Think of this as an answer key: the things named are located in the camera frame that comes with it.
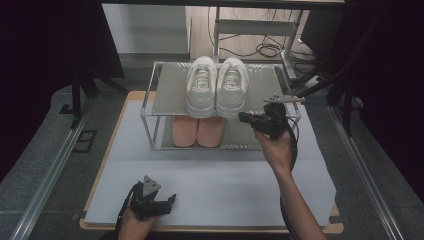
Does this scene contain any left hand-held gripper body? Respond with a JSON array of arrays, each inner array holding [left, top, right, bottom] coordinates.
[[129, 175, 174, 221]]

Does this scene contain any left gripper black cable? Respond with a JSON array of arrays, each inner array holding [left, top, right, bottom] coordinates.
[[114, 181, 144, 238]]

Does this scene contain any white board panel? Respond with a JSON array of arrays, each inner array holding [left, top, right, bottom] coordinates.
[[101, 3, 190, 55]]

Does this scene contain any black floor socket frame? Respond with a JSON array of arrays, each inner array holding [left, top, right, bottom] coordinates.
[[72, 129, 98, 154]]

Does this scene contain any white sneaker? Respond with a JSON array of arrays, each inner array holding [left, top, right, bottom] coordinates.
[[185, 55, 218, 120], [215, 56, 250, 120]]

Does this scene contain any metal two-tier shoe rack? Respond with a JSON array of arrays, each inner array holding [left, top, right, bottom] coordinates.
[[139, 61, 303, 152]]

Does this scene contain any dark curtain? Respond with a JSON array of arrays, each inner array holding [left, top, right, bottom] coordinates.
[[0, 0, 125, 183], [333, 0, 424, 199]]

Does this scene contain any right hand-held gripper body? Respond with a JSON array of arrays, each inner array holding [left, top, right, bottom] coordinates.
[[253, 94, 306, 141]]

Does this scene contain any black tripod stand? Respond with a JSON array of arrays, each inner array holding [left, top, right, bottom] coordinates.
[[289, 63, 365, 138], [59, 66, 128, 130]]

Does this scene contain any pink slipper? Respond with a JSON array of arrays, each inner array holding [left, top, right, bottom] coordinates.
[[196, 116, 227, 148], [172, 116, 200, 148]]

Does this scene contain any person's left hand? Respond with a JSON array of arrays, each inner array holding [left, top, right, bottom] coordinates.
[[117, 209, 158, 240]]

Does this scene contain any person's right hand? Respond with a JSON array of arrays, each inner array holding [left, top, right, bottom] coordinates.
[[253, 129, 294, 173]]

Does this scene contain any aluminium floor rail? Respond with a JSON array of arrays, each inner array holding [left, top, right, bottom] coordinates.
[[328, 104, 405, 240], [9, 99, 97, 240]]

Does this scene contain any bundle of black floor cables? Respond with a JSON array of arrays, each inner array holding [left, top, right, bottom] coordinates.
[[207, 8, 318, 68]]

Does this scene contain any white metal desk frame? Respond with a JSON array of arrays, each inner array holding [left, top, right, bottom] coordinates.
[[212, 6, 299, 81]]

